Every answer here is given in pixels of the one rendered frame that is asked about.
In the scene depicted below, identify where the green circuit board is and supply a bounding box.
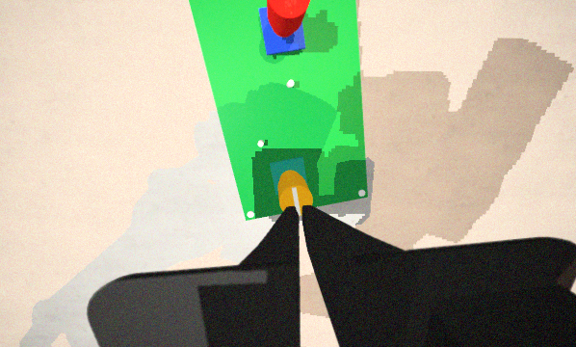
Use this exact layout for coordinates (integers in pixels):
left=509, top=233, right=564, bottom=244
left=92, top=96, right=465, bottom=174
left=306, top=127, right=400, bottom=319
left=189, top=0, right=368, bottom=221

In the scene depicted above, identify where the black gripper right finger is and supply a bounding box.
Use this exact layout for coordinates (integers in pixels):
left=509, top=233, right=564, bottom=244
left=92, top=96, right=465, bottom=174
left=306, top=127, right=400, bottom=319
left=301, top=205, right=576, bottom=347

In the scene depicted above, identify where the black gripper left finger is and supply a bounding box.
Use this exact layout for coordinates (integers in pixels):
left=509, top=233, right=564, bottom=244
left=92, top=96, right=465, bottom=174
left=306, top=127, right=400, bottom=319
left=87, top=206, right=301, bottom=347

